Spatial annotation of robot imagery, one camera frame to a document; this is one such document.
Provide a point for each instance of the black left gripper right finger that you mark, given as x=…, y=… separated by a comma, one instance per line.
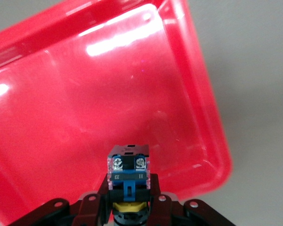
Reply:
x=165, y=209

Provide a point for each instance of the red plastic tray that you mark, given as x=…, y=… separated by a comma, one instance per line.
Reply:
x=85, y=106

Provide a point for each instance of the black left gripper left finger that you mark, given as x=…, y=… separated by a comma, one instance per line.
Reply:
x=92, y=209

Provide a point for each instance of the red push button switch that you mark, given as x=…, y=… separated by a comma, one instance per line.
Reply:
x=129, y=176

